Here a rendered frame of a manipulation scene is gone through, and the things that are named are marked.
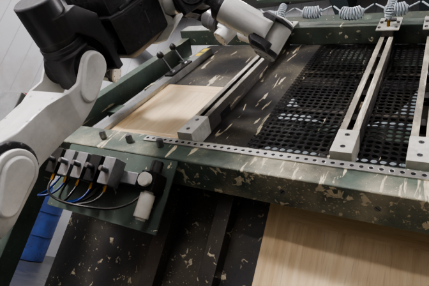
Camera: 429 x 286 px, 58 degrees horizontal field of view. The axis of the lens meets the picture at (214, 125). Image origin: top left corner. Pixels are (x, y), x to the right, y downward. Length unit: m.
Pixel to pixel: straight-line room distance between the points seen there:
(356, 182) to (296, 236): 0.34
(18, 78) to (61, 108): 3.79
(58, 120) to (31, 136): 0.08
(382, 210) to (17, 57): 4.32
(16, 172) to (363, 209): 0.85
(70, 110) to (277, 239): 0.76
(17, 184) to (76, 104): 0.25
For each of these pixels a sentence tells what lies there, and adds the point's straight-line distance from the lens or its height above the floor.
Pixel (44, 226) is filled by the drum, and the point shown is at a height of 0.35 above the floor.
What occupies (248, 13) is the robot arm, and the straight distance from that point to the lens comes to 1.23.
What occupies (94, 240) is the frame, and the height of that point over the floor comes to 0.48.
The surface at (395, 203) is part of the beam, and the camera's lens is 1.08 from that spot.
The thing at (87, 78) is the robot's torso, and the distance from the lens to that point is 1.10.
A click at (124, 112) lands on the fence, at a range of 1.72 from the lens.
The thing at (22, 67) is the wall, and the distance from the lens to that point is 4.89.
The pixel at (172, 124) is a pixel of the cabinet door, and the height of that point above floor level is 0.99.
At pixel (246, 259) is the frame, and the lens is 1.39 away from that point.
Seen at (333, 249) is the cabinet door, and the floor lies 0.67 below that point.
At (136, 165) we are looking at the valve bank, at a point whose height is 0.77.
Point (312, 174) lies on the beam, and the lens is 1.11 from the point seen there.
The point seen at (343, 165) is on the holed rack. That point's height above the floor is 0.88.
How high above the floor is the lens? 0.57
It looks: 18 degrees up
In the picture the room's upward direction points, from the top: 16 degrees clockwise
